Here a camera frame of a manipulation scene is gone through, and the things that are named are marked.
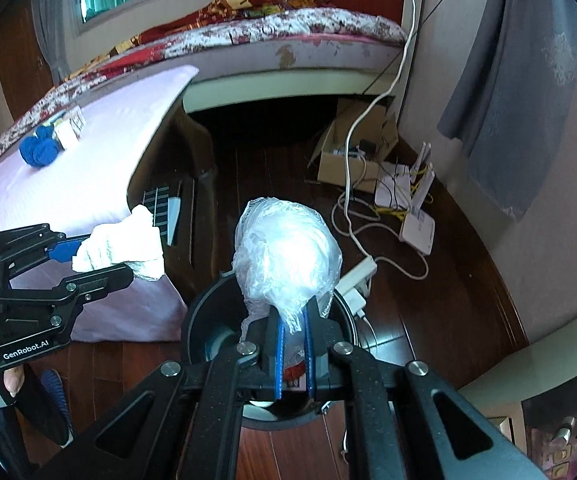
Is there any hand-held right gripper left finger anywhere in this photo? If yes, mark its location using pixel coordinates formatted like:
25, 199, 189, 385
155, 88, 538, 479
71, 307, 290, 480

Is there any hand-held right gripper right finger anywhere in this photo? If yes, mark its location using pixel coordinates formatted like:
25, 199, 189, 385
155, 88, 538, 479
302, 301, 551, 480

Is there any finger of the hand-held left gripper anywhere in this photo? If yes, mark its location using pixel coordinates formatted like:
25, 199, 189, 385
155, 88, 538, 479
0, 222, 92, 281
0, 262, 135, 342

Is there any white tissue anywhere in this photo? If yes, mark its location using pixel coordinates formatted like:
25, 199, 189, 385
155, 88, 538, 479
71, 205, 165, 282

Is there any black round trash bin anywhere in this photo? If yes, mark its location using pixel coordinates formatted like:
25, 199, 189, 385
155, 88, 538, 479
181, 272, 369, 431

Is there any blue plastic bag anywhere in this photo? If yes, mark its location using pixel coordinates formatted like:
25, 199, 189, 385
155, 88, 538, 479
18, 126, 63, 168

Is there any clear plastic bag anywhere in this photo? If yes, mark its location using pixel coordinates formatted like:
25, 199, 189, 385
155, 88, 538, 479
232, 197, 344, 336

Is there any small white orange box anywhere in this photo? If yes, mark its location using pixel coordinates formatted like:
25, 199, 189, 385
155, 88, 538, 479
51, 110, 86, 150

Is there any blue slipper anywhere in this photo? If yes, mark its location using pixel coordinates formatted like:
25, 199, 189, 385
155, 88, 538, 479
41, 370, 75, 448

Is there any white power strip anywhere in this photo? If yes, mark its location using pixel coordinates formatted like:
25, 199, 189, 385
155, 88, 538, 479
335, 255, 378, 321

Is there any flat white router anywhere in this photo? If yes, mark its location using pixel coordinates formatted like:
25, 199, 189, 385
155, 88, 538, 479
398, 210, 437, 256

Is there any white router with antennas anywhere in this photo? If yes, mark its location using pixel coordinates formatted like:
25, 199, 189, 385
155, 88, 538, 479
374, 142, 435, 211

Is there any cardboard box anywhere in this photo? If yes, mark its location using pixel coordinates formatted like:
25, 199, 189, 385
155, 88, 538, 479
317, 97, 400, 193

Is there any brown wooden door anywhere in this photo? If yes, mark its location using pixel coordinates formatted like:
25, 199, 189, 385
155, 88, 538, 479
0, 10, 54, 111

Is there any grey curtain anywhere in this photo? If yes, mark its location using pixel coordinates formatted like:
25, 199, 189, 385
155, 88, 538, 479
31, 0, 86, 86
437, 0, 577, 223

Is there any white bed with red headboard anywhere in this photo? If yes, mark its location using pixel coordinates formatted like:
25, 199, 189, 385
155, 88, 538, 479
0, 0, 426, 116

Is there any red patterned quilt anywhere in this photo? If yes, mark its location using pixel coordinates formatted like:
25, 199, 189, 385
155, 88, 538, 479
63, 0, 339, 83

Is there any floral bed sheet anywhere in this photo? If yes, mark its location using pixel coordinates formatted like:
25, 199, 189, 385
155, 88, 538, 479
0, 10, 409, 161

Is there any white cable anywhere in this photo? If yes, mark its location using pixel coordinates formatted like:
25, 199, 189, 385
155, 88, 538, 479
331, 0, 429, 281

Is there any black cable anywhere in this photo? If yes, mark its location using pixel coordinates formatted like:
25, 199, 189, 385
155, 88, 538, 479
363, 0, 469, 96

